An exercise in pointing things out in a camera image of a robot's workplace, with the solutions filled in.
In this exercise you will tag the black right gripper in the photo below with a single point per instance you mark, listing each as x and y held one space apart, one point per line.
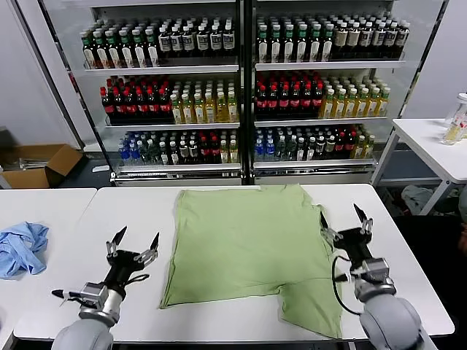
354 242

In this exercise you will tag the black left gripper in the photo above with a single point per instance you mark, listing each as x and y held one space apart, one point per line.
126 266

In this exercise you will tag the light green t-shirt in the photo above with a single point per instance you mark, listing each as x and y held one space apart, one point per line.
237 248

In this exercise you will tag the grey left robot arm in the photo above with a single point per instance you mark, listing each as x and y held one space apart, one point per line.
87 335

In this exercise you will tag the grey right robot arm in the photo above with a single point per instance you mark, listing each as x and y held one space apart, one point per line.
390 321

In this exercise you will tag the grey clothes pile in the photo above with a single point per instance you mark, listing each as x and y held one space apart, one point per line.
416 198

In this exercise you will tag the small yellow drink bottle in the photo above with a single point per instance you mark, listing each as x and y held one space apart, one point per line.
224 152
369 146
234 151
360 147

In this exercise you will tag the small red-label cola bottle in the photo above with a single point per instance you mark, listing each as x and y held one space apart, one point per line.
350 143
214 150
340 144
204 150

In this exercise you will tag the small white flat object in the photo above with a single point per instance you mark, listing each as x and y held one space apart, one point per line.
101 168

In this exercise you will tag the small dark tea bottle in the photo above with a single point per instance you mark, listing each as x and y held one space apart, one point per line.
330 145
320 146
193 151
184 152

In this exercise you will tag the small dark white-label bottle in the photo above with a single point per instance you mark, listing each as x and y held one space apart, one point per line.
164 156
310 148
174 156
300 149

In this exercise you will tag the small dark green bottle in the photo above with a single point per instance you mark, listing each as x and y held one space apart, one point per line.
144 155
280 149
153 155
290 149

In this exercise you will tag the small blue drink bottle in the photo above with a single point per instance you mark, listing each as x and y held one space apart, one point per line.
123 153
259 149
134 154
270 149

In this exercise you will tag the light blue crumpled garment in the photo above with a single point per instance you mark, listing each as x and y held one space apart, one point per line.
22 251

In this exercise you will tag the brown cardboard box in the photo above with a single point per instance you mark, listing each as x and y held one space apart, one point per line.
62 156

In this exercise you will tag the small white side table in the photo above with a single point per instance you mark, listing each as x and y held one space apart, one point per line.
423 138

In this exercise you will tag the yellow juice bottle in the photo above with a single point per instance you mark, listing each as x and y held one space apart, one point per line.
339 108
360 107
350 108
199 113
327 108
210 112
232 110
188 113
382 105
177 113
371 106
222 111

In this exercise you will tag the red cap cola bottle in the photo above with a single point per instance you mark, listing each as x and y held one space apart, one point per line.
165 107
284 104
295 104
306 103
317 103
142 108
119 108
261 104
272 104
131 108
153 108
108 109

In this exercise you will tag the grey metal bars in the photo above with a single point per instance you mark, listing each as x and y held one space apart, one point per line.
29 164

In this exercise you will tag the clear glass bottle white cap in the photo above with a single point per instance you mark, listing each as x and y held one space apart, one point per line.
452 131

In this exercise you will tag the white beverage display shelf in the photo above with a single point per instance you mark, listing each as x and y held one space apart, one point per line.
164 69
328 65

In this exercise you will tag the green cap tea bottle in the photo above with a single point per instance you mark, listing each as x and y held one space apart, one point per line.
262 47
276 47
114 54
289 47
88 54
327 46
140 53
314 46
301 47
153 53
101 54
127 54

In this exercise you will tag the dark bottle beige label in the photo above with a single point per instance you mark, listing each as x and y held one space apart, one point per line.
353 39
341 39

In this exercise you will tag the dark bottle white label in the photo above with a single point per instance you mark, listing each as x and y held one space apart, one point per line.
378 38
177 43
390 38
202 41
165 43
216 41
365 38
402 38
228 40
189 42

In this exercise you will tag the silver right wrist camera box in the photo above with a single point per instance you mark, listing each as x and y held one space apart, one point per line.
376 269

